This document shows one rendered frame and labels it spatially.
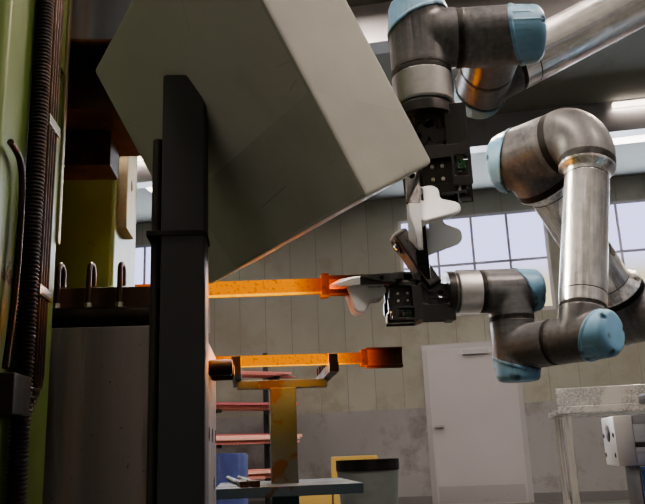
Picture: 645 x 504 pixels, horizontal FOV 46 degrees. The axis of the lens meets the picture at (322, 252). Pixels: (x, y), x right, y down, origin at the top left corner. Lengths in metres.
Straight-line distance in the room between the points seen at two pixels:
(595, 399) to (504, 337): 3.69
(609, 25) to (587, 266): 0.37
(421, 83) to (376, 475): 5.44
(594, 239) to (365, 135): 0.75
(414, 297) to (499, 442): 9.73
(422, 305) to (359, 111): 0.69
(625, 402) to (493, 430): 6.09
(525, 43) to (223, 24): 0.45
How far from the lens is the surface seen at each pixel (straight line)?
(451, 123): 0.95
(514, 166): 1.48
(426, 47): 0.98
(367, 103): 0.64
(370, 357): 1.71
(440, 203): 0.87
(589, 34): 1.18
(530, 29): 1.01
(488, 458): 10.98
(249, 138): 0.70
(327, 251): 11.58
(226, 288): 1.28
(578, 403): 4.97
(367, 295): 1.28
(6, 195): 0.95
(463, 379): 11.02
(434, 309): 1.30
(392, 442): 11.07
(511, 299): 1.32
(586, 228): 1.32
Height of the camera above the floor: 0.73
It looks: 15 degrees up
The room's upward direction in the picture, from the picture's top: 2 degrees counter-clockwise
